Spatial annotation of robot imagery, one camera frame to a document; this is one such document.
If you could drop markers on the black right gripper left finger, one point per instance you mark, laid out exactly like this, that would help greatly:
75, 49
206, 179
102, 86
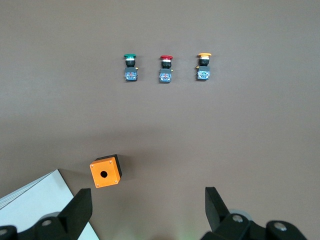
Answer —
72, 217

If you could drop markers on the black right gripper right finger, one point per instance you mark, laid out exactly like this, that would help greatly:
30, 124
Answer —
220, 220

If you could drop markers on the yellow mushroom push button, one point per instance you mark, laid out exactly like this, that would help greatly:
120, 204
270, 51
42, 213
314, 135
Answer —
203, 73

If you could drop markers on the white drawer cabinet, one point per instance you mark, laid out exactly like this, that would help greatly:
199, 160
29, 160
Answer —
37, 200

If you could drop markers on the red mushroom push button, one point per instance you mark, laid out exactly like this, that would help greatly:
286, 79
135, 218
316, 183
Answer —
165, 76

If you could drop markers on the green mushroom push button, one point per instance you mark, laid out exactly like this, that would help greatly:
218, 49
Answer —
130, 75

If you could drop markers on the brown paper table cover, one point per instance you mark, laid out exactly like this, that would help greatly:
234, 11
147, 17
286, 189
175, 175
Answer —
160, 112

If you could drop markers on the orange button enclosure box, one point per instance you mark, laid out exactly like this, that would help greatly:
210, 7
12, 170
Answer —
112, 170

